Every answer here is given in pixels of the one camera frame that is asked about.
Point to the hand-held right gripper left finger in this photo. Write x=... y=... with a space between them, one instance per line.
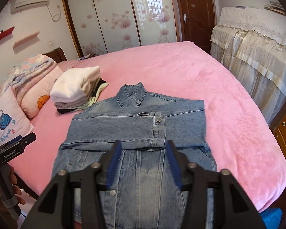
x=113 y=164

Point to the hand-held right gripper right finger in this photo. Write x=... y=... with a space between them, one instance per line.
x=175 y=164

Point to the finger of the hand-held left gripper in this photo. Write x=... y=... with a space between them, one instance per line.
x=29 y=139
x=13 y=141

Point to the blue denim jacket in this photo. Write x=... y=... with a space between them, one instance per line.
x=138 y=124

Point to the person's left hand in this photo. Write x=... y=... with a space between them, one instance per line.
x=15 y=181

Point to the pink pillow with blue print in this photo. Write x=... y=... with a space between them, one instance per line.
x=9 y=114

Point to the pink pillow with orange print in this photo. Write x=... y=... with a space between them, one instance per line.
x=35 y=88

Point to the grey folded garment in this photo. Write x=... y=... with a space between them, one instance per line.
x=69 y=104

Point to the white folded sweater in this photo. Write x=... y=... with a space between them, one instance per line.
x=71 y=81

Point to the floral folded quilt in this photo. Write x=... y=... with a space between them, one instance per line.
x=31 y=62

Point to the cream and black folded garment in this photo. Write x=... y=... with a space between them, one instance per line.
x=100 y=85

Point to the pink bed blanket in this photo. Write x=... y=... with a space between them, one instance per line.
x=193 y=76

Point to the wooden headboard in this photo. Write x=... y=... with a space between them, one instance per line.
x=59 y=53

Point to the small black white packet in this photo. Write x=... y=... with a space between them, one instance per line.
x=84 y=57

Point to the white lace furniture cover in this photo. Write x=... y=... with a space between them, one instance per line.
x=252 y=52

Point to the white air conditioner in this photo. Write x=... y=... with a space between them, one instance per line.
x=29 y=1

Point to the floral sliding door wardrobe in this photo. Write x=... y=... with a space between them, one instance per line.
x=109 y=16

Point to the brown wooden door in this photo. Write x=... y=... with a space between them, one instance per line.
x=197 y=4

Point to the stack of books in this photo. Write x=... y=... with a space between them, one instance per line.
x=275 y=7

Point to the pink wall shelf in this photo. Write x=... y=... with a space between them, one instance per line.
x=26 y=39

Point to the red wall shelf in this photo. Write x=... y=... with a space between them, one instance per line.
x=2 y=35

